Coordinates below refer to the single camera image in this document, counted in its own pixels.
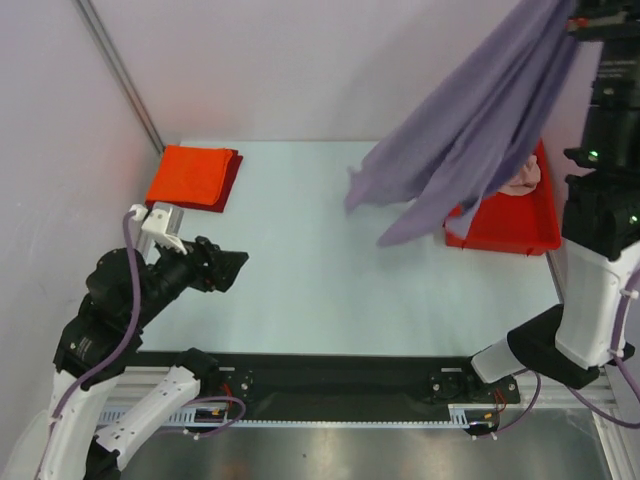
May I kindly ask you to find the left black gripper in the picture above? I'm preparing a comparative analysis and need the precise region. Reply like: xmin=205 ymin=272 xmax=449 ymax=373
xmin=129 ymin=229 xmax=249 ymax=327

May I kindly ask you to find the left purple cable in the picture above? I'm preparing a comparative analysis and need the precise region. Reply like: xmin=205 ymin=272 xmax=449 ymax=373
xmin=47 ymin=209 xmax=146 ymax=421

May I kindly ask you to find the purple t-shirt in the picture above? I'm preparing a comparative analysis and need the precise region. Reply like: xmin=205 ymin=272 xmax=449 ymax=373
xmin=344 ymin=1 xmax=578 ymax=247

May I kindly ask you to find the folded dark red t-shirt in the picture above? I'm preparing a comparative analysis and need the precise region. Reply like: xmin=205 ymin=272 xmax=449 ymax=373
xmin=145 ymin=149 xmax=244 ymax=215

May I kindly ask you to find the red plastic bin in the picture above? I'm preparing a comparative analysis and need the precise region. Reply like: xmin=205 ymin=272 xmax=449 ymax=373
xmin=445 ymin=142 xmax=561 ymax=256

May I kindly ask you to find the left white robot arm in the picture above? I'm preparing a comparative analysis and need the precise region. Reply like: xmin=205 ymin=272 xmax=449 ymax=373
xmin=2 ymin=237 xmax=249 ymax=479

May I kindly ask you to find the aluminium frame rail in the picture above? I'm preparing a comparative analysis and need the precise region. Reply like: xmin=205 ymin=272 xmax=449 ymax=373
xmin=106 ymin=367 xmax=617 ymax=409

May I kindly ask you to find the left aluminium corner post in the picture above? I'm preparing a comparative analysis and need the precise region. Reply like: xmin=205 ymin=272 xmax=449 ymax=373
xmin=72 ymin=0 xmax=166 ymax=155

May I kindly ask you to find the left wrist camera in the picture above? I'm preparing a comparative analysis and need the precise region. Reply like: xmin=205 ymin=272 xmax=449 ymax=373
xmin=129 ymin=202 xmax=187 ymax=256

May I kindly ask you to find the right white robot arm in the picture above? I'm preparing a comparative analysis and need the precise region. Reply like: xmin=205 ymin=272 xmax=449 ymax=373
xmin=461 ymin=1 xmax=639 ymax=401

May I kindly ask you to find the crumpled pink t-shirt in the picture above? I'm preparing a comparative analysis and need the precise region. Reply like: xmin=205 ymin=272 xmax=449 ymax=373
xmin=499 ymin=155 xmax=541 ymax=197

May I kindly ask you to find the white slotted cable duct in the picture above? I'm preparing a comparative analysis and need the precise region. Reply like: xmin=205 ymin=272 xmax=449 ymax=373
xmin=162 ymin=404 xmax=498 ymax=431

